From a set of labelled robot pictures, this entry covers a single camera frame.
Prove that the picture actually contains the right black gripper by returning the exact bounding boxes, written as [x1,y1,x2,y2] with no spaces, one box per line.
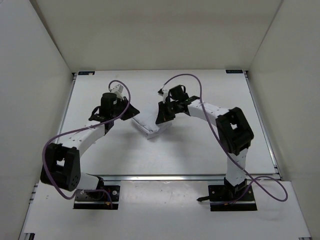
[155,101,180,126]

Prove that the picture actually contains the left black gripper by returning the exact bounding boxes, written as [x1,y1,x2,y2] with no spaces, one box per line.
[113,95,140,120]

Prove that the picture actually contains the white skirt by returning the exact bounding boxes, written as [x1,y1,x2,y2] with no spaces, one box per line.
[131,106,172,140]

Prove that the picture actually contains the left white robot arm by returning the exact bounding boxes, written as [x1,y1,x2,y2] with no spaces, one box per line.
[40,92,140,199]

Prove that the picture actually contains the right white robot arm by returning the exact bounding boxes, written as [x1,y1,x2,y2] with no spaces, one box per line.
[155,85,254,200]

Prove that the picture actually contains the left corner label sticker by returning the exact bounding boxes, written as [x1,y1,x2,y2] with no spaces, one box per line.
[78,71,95,76]

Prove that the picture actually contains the corner label sticker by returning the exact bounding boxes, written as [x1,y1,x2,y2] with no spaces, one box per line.
[225,69,243,74]
[78,71,95,76]

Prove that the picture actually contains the right corner label sticker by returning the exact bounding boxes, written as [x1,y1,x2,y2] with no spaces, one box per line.
[225,69,243,74]

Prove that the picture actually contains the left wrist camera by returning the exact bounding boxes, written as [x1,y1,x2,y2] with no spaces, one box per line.
[109,84,124,95]

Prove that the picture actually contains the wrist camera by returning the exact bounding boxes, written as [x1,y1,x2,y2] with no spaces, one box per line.
[157,84,189,101]
[109,84,124,95]

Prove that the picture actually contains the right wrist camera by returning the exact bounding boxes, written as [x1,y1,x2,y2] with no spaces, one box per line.
[157,84,189,101]

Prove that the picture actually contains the aluminium table frame rail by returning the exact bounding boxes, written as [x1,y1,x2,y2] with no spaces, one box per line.
[61,70,279,181]

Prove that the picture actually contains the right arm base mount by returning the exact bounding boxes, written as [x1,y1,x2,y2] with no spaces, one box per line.
[197,179,258,212]

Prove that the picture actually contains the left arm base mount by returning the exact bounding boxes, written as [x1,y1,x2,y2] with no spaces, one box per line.
[73,177,121,210]

